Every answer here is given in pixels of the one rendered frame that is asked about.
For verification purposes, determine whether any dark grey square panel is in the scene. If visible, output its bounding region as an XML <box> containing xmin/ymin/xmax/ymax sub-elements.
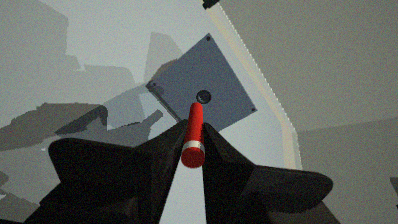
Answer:
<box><xmin>150</xmin><ymin>32</ymin><xmax>258</xmax><ymax>132</ymax></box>

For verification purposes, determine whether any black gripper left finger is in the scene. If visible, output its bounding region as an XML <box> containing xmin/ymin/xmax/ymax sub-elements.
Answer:
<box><xmin>48</xmin><ymin>119</ymin><xmax>189</xmax><ymax>224</ymax></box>

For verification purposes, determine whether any red peg with white band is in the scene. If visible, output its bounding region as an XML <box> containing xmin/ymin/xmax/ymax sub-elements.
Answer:
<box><xmin>181</xmin><ymin>102</ymin><xmax>205</xmax><ymax>169</ymax></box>

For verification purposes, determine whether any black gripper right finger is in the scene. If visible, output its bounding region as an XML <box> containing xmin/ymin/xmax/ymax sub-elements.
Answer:
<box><xmin>202</xmin><ymin>122</ymin><xmax>333</xmax><ymax>224</ymax></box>

